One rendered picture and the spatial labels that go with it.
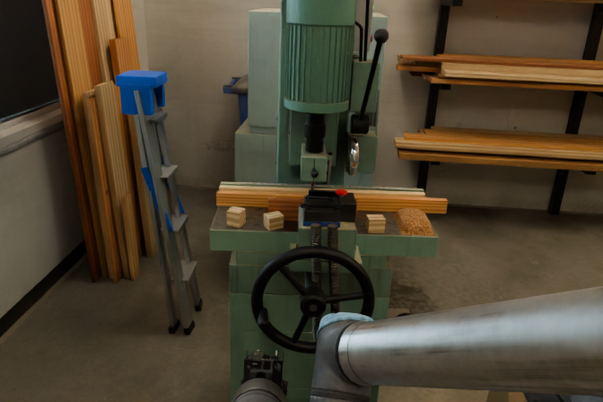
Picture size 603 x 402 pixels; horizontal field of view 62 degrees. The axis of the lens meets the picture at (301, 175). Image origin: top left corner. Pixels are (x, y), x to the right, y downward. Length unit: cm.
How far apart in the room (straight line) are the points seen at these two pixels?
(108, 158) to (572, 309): 239
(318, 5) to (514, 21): 267
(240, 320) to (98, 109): 147
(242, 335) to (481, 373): 102
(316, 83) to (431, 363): 83
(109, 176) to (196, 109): 137
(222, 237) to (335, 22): 61
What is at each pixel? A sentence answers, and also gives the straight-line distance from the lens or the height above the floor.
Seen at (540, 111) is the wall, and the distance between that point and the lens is 397.
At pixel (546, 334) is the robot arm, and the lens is 48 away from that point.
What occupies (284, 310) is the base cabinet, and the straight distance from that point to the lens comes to 143.
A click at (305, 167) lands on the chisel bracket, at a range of 136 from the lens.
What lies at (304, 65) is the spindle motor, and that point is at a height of 132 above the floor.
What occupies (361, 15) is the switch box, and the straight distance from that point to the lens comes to 162.
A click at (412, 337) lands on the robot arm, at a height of 112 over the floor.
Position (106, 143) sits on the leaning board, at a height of 76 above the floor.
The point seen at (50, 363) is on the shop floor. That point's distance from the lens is 245.
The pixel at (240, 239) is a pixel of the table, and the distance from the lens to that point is 133.
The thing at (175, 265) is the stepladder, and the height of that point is 35.
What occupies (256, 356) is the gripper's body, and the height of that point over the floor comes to 85.
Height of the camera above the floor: 148
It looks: 20 degrees down
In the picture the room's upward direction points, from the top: 2 degrees clockwise
